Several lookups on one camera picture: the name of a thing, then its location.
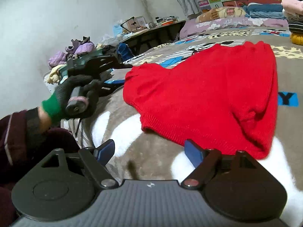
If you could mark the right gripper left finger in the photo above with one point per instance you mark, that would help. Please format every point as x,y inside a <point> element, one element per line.
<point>95,161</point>

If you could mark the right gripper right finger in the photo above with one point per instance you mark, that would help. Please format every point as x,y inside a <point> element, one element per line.
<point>205,162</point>

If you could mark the red knit sweater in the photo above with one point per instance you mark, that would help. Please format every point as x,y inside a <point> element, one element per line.
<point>223,98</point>

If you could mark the dark maroon sleeved left forearm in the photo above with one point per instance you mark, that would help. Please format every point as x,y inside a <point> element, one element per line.
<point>22,147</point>

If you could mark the black gloved left hand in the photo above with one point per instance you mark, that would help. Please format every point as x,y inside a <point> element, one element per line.
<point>56,105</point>

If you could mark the purple puffer jacket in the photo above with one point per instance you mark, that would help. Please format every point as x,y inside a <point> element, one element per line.
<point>76,50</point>

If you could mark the cream fluffy garment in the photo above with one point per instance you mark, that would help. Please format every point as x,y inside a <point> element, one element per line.
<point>53,77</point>

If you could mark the dark low desk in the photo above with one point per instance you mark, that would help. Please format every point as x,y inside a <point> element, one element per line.
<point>150,38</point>

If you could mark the cardboard box on desk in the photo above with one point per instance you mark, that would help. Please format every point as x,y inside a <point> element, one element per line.
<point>135,24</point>

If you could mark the purple floral pillow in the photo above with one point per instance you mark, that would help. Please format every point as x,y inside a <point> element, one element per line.
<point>192,27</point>

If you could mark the beige cartoon pillow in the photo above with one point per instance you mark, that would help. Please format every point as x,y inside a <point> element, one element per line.
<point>221,13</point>

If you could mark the yellow knit folded sweater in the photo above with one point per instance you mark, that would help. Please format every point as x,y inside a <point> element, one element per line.
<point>296,38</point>

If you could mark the blue folded quilt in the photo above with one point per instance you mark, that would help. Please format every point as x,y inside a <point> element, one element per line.
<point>263,11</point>

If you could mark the black white striped folded garment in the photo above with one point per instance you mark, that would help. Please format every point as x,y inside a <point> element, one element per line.
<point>295,27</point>

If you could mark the pink folded cartoon shirt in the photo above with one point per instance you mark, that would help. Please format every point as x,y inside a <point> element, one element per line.
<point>292,6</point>

